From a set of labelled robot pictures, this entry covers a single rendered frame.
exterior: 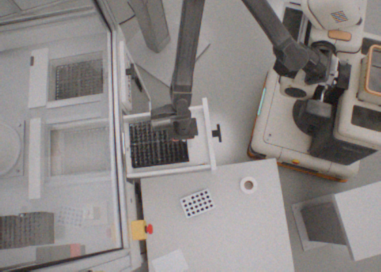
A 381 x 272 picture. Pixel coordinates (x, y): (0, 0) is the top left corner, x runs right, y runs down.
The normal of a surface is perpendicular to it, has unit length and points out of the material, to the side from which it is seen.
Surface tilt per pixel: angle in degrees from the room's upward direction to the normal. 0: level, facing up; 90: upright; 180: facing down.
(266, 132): 0
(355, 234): 0
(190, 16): 53
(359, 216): 0
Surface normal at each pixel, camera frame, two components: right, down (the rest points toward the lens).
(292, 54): 0.18, 0.58
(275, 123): -0.06, -0.29
